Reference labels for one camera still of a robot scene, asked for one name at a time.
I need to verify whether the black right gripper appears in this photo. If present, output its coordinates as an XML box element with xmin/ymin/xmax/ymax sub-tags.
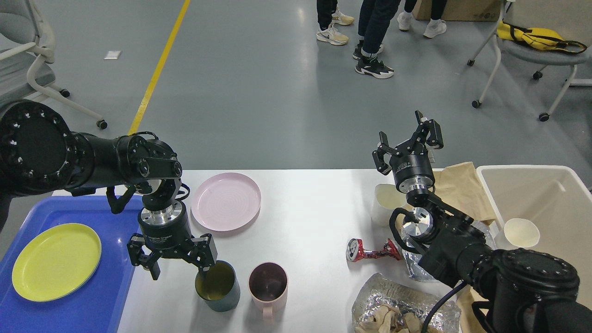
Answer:
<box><xmin>372</xmin><ymin>110</ymin><xmax>444</xmax><ymax>194</ymax></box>

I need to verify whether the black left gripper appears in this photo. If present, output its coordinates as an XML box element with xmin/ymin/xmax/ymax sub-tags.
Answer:
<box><xmin>127</xmin><ymin>202</ymin><xmax>217</xmax><ymax>280</ymax></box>

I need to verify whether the dark teal mug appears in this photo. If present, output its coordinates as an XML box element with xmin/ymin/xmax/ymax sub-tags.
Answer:
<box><xmin>195</xmin><ymin>260</ymin><xmax>241</xmax><ymax>312</ymax></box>

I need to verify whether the pink mug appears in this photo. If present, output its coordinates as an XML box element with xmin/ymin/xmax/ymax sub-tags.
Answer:
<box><xmin>249</xmin><ymin>263</ymin><xmax>289</xmax><ymax>324</ymax></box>

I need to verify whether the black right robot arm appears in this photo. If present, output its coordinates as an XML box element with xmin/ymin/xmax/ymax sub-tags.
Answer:
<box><xmin>372</xmin><ymin>111</ymin><xmax>592</xmax><ymax>333</ymax></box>

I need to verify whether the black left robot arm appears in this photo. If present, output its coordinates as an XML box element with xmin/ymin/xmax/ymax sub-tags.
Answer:
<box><xmin>0</xmin><ymin>99</ymin><xmax>216</xmax><ymax>279</ymax></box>

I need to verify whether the white paper cup on table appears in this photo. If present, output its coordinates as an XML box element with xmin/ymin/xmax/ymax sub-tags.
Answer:
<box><xmin>370</xmin><ymin>184</ymin><xmax>407</xmax><ymax>226</ymax></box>

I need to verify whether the brown paper bag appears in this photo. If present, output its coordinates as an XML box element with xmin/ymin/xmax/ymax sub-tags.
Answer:
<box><xmin>434</xmin><ymin>162</ymin><xmax>496</xmax><ymax>225</ymax></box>

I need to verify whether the pink plate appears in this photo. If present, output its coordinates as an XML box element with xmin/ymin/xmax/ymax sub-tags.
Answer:
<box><xmin>191</xmin><ymin>172</ymin><xmax>261</xmax><ymax>232</ymax></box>

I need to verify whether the blue plastic tray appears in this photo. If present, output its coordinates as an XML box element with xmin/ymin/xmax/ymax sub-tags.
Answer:
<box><xmin>0</xmin><ymin>196</ymin><xmax>142</xmax><ymax>333</ymax></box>

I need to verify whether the yellow plate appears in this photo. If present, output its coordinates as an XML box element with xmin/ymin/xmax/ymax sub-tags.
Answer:
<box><xmin>12</xmin><ymin>223</ymin><xmax>102</xmax><ymax>302</ymax></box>

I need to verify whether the crumpled silver foil bag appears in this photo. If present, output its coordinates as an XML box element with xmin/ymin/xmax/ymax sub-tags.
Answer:
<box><xmin>402</xmin><ymin>221</ymin><xmax>498</xmax><ymax>283</ymax></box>

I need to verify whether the crushed red soda can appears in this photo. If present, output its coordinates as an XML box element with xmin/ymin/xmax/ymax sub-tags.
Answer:
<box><xmin>345</xmin><ymin>238</ymin><xmax>402</xmax><ymax>263</ymax></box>

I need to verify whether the person in white sneakers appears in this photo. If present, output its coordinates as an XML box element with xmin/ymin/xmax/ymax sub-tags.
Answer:
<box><xmin>397</xmin><ymin>0</ymin><xmax>448</xmax><ymax>39</ymax></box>

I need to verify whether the person in black sneakers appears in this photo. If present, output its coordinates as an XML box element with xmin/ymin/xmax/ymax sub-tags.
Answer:
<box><xmin>354</xmin><ymin>0</ymin><xmax>400</xmax><ymax>79</ymax></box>

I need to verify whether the cardboard box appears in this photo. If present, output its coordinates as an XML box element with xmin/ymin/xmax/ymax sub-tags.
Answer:
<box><xmin>412</xmin><ymin>0</ymin><xmax>502</xmax><ymax>22</ymax></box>

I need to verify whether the white paper cup in bin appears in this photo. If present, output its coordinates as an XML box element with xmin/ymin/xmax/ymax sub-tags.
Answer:
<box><xmin>494</xmin><ymin>218</ymin><xmax>541</xmax><ymax>250</ymax></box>

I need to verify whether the crumpled aluminium foil front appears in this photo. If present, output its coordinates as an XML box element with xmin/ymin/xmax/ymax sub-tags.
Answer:
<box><xmin>351</xmin><ymin>273</ymin><xmax>461</xmax><ymax>333</ymax></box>

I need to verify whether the white plastic bin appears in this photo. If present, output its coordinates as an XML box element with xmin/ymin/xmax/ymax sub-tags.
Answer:
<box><xmin>476</xmin><ymin>165</ymin><xmax>592</xmax><ymax>307</ymax></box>

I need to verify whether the yellow backpack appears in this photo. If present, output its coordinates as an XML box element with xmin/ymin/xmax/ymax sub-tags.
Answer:
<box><xmin>496</xmin><ymin>21</ymin><xmax>587</xmax><ymax>55</ymax></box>

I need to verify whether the brown crumpled paper in foil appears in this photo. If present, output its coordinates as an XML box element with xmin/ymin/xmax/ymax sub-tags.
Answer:
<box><xmin>355</xmin><ymin>305</ymin><xmax>422</xmax><ymax>333</ymax></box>

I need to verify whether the grey chair right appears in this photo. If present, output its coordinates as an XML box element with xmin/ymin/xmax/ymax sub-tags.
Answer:
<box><xmin>487</xmin><ymin>0</ymin><xmax>591</xmax><ymax>122</ymax></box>

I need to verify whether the grey office chair left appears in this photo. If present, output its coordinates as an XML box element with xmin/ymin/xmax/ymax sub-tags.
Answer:
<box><xmin>0</xmin><ymin>0</ymin><xmax>108</xmax><ymax>130</ymax></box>

